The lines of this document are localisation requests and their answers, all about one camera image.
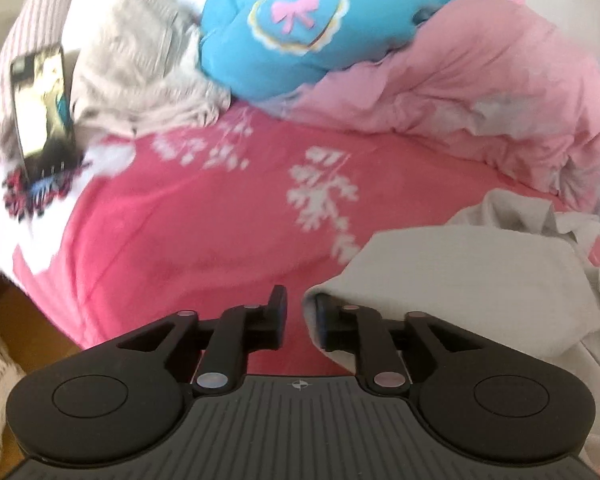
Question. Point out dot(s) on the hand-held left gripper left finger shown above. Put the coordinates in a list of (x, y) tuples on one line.
[(279, 320)]

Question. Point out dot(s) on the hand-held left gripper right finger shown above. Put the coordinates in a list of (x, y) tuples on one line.
[(325, 327)]

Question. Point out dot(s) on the white shirt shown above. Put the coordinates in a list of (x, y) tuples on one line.
[(455, 280)]

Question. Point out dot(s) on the red floral bed blanket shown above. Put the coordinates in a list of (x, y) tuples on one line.
[(180, 235)]

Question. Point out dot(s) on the pink floral quilt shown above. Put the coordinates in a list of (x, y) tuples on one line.
[(455, 85)]

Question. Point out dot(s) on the blue printed cushion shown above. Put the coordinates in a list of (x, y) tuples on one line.
[(240, 35)]

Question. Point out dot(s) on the beige knit sweater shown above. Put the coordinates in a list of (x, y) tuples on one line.
[(130, 60)]

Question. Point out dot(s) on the black smartphone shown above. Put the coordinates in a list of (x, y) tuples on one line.
[(45, 110)]

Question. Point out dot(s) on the pink striped pillow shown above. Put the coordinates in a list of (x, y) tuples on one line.
[(35, 20)]

